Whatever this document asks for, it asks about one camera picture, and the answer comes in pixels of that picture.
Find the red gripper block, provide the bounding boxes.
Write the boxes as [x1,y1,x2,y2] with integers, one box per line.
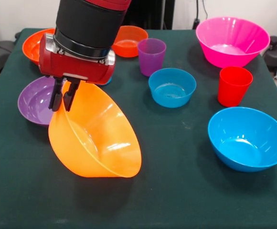
[38,38,116,112]

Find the large orange bowl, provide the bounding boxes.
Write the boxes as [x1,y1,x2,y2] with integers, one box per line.
[48,81,142,178]

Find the wide purple bowl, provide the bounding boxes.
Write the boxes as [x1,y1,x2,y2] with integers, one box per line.
[17,76,58,127]

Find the wide red-orange bowl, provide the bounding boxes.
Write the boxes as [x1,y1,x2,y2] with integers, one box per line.
[21,28,56,65]

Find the dark green table cloth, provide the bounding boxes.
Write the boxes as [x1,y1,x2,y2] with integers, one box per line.
[0,28,277,229]

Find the small red-orange bowl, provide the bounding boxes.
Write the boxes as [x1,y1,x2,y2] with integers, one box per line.
[111,25,149,58]

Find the purple cup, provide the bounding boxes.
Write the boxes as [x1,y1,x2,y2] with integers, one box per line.
[137,38,167,77]

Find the small blue bowl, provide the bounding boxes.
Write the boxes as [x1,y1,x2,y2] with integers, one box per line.
[148,68,197,109]

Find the red cup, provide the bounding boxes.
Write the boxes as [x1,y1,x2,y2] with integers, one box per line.
[217,66,254,107]

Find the large pink bowl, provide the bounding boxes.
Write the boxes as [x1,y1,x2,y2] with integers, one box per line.
[195,16,271,69]

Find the large blue bowl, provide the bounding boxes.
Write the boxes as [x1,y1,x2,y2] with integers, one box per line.
[207,106,277,173]

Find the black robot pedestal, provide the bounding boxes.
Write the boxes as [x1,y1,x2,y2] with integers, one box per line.
[126,0,175,30]

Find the black plug with cable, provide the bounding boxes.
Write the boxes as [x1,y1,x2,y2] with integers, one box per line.
[192,0,208,30]

